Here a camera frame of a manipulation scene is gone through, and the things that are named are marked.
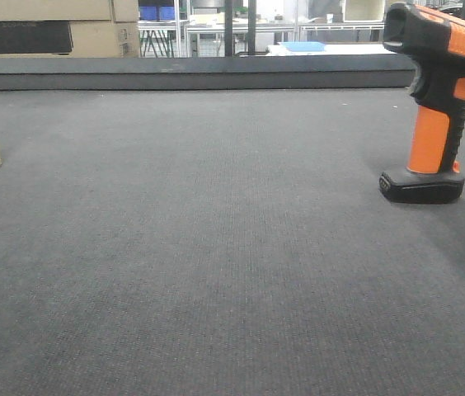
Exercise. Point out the orange black barcode scanner gun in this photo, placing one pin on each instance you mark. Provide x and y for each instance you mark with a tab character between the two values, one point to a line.
435	42

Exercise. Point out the blue plastic tray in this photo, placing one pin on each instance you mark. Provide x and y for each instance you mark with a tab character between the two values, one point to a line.
303	46

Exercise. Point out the blue storage bins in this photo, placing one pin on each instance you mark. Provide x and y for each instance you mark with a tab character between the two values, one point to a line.
157	13

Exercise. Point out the large stacked cardboard boxes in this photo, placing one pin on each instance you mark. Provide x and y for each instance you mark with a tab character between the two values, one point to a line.
70	29

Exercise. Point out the black vertical post right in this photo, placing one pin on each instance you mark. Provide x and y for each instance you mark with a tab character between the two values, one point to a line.
251	33

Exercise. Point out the black vertical post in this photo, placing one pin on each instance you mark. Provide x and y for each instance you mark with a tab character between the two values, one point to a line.
251	33
228	28

